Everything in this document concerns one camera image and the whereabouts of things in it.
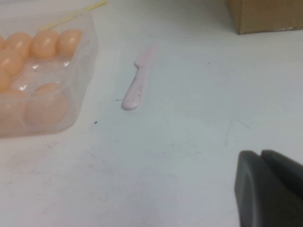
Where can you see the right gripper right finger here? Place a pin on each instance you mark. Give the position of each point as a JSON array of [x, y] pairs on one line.
[[288, 184]]

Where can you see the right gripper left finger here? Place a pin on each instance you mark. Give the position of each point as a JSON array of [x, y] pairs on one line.
[[253, 194]]

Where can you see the brown cardboard box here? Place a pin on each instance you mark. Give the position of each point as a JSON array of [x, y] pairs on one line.
[[265, 16]]

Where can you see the clear plastic egg box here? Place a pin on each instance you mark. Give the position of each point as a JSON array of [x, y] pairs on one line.
[[78, 78]]

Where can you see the beige plastic egg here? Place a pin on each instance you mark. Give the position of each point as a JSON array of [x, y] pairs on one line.
[[69, 42], [19, 43], [10, 62], [3, 79], [47, 106], [45, 43], [9, 111]]

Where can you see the pink plastic knife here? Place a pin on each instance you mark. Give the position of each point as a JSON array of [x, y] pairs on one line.
[[135, 94]]

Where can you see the yellow plastic knife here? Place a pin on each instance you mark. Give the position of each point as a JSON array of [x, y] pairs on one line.
[[97, 5]]

